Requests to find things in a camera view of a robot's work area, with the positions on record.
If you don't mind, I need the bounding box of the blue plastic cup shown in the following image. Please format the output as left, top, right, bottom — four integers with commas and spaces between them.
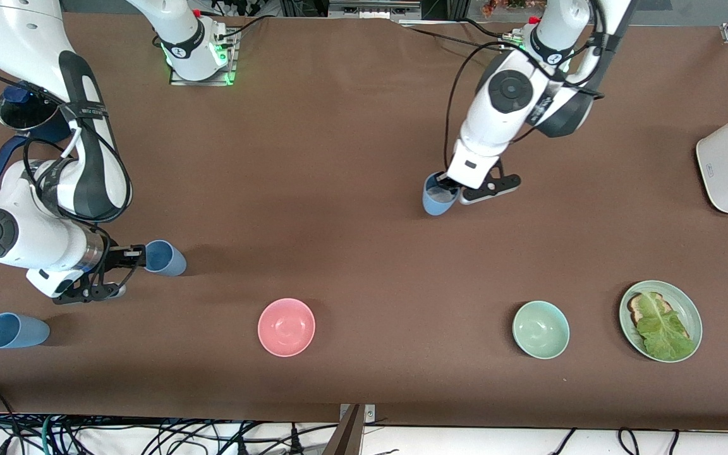
0, 312, 51, 349
422, 172, 461, 217
144, 240, 188, 277

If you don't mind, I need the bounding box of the brown table cloth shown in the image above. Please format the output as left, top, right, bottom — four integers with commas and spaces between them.
0, 11, 728, 432

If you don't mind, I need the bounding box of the pale green bowl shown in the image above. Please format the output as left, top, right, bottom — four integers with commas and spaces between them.
512, 300, 571, 360

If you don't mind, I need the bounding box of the glass saucepan lid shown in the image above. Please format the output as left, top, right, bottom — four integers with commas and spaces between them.
0, 85, 59, 132

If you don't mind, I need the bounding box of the pink bowl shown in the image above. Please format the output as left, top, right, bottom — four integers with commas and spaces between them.
257, 298, 316, 358

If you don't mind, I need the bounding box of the grey metal box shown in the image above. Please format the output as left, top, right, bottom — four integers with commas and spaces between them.
328, 0, 422, 21

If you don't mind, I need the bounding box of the toasted bread slice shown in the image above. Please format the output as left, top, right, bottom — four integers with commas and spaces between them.
628, 292, 691, 339

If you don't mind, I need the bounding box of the silver clamp plate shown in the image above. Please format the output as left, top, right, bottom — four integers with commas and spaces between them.
339, 403, 377, 423

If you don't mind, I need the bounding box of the green lettuce leaf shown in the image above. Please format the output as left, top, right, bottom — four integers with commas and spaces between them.
636, 292, 697, 361

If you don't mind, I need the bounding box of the pale green plate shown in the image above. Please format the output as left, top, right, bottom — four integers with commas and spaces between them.
619, 280, 703, 363

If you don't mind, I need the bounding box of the dark metal pole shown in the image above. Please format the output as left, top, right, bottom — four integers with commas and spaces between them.
323, 404, 365, 455

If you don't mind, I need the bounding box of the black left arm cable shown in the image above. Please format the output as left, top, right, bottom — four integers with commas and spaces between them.
444, 0, 608, 175

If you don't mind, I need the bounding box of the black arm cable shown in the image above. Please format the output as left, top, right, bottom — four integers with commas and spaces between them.
20, 117, 134, 225
444, 0, 608, 175

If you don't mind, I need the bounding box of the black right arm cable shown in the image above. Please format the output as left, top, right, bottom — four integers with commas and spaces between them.
20, 117, 134, 225

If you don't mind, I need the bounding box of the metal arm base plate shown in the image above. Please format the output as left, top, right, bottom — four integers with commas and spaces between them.
169, 28, 239, 87

